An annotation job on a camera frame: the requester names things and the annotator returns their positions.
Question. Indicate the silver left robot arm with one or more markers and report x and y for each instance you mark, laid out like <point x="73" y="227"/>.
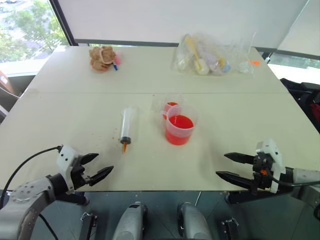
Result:
<point x="23" y="200"/>

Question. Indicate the blue marker pen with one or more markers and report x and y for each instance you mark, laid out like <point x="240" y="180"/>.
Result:
<point x="115" y="66"/>

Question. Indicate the black metal table clamp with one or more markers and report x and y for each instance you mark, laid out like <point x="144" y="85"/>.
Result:
<point x="88" y="225"/>
<point x="231" y="228"/>

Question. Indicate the black window frame post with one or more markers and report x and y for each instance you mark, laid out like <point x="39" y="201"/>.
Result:
<point x="62" y="22"/>

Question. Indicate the pink small bottle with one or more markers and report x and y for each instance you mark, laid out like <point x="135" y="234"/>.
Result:
<point x="118" y="58"/>

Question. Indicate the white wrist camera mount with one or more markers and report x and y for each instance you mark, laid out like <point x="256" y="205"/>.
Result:
<point x="65" y="160"/>
<point x="272" y="152"/>

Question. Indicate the small clear plastic cup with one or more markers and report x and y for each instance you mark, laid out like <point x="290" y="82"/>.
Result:
<point x="171" y="105"/>

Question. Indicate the clear plastic syringe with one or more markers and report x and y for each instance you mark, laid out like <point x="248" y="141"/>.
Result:
<point x="127" y="125"/>

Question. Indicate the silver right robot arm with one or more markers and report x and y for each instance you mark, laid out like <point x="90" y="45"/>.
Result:
<point x="305" y="176"/>

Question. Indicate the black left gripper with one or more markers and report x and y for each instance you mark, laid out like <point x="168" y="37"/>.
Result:
<point x="79" y="176"/>

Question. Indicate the black bag pile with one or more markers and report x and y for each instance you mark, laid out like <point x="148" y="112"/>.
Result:
<point x="305" y="97"/>

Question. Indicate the brown crumpled toy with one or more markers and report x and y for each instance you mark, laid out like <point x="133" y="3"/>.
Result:
<point x="101" y="58"/>

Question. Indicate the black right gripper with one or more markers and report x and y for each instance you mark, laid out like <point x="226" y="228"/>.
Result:
<point x="262" y="172"/>

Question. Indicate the grey rounded shape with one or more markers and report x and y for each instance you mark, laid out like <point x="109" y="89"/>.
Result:
<point x="130" y="222"/>
<point x="193" y="222"/>

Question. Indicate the clear plastic bag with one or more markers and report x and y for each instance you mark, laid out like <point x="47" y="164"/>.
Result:
<point x="212" y="53"/>

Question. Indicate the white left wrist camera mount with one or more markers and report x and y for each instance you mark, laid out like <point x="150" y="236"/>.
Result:
<point x="65" y="160"/>

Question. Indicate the small orange cap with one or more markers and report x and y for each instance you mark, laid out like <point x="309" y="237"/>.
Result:
<point x="255" y="62"/>

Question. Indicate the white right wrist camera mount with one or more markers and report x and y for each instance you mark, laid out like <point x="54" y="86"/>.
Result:
<point x="272" y="152"/>

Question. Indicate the beaker with red liquid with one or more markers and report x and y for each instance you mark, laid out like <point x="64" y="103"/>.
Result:
<point x="179" y="131"/>

